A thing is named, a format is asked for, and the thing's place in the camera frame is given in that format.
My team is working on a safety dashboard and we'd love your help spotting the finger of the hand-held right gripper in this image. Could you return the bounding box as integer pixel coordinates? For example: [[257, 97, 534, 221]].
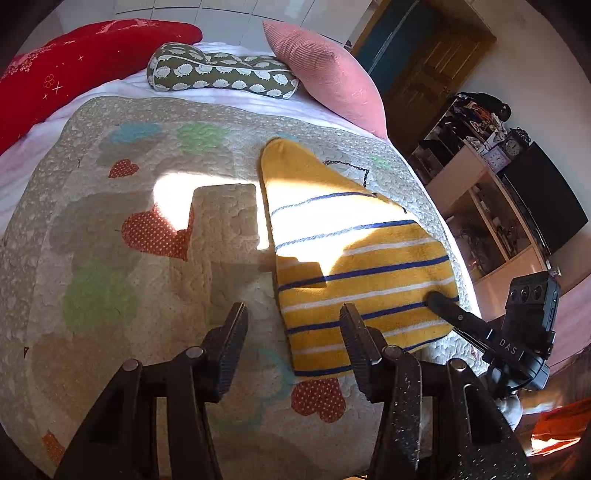
[[426, 291, 498, 354]]

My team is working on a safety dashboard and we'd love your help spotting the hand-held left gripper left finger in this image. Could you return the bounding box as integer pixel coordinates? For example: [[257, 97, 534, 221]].
[[53, 302, 250, 480]]

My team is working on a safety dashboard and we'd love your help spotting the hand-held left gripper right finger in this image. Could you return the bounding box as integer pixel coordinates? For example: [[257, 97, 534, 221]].
[[339, 303, 532, 480]]

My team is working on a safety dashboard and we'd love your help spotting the yellow striped sweater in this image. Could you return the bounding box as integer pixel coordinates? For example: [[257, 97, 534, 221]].
[[259, 137, 460, 379]]

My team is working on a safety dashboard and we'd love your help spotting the person's right hand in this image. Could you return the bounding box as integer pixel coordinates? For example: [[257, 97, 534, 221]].
[[495, 394, 526, 431]]

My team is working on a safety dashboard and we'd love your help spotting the beige shelf unit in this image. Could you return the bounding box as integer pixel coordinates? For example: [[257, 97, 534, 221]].
[[409, 134, 555, 315]]

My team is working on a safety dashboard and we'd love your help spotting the orange cloth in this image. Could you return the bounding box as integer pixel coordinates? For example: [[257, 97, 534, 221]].
[[531, 399, 591, 456]]

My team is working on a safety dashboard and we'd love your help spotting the black television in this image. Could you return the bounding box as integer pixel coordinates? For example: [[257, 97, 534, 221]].
[[501, 141, 589, 256]]

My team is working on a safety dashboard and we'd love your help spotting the grey patchwork quilt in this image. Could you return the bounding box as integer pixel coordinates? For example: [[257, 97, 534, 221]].
[[0, 95, 481, 478]]

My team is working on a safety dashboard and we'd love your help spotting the dark ornate clock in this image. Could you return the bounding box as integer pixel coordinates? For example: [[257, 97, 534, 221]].
[[503, 128, 532, 160]]

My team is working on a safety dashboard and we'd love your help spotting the black bag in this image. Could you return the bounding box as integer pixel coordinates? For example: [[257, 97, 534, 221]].
[[455, 92, 513, 123]]

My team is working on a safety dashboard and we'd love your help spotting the wooden door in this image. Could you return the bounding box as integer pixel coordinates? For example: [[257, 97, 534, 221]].
[[383, 32, 485, 155]]

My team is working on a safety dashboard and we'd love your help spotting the white bed sheet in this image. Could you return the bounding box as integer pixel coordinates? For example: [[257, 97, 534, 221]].
[[106, 41, 389, 139]]

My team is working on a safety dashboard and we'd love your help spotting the green patterned pillow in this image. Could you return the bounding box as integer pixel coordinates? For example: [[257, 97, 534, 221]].
[[147, 42, 300, 100]]

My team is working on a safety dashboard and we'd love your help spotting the red printed duvet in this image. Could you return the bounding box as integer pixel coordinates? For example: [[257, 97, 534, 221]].
[[0, 18, 204, 155]]

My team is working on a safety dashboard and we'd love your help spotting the white glossy wardrobe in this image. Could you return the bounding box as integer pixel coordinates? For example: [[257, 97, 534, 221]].
[[111, 0, 384, 47]]

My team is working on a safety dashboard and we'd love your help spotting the pink corduroy pillow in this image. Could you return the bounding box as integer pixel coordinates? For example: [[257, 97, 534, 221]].
[[263, 19, 389, 139]]

